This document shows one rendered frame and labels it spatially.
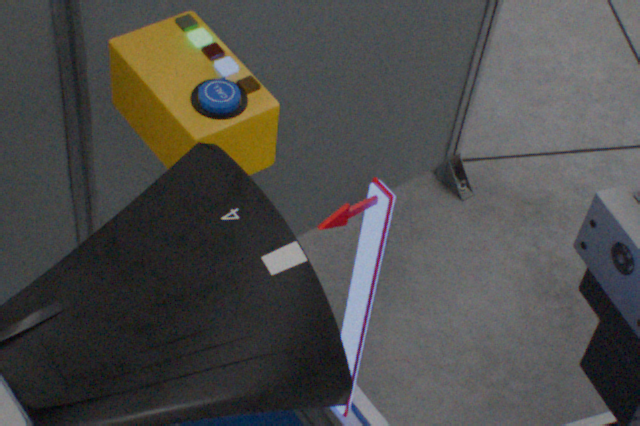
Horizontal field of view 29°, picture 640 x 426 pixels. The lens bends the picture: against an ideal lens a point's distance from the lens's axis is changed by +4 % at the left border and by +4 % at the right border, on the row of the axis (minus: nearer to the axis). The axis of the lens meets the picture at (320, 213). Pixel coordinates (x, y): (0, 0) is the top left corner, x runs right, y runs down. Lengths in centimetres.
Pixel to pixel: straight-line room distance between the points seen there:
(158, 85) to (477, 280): 137
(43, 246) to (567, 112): 134
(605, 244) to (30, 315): 64
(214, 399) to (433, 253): 166
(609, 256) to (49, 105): 84
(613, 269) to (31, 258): 101
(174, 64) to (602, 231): 47
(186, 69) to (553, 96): 175
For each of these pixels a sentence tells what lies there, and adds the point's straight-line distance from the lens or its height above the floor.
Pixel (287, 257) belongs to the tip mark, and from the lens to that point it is 89.
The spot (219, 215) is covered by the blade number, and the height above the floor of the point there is 120.
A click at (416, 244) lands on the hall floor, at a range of 247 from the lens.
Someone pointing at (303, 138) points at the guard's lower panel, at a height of 34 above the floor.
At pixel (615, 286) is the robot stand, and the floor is 93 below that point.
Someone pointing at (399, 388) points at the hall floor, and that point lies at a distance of 226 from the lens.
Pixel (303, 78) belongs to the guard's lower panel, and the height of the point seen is 50.
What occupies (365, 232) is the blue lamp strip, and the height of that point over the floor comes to 113.
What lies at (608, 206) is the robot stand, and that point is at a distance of 126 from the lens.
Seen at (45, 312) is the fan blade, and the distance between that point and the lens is 86.
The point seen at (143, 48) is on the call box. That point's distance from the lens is 122.
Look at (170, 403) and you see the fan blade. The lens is 83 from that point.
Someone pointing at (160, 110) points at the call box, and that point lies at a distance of 117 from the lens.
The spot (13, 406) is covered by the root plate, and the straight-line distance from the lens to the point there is 83.
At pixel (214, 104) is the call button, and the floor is 108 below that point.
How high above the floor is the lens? 189
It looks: 49 degrees down
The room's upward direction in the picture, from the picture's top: 8 degrees clockwise
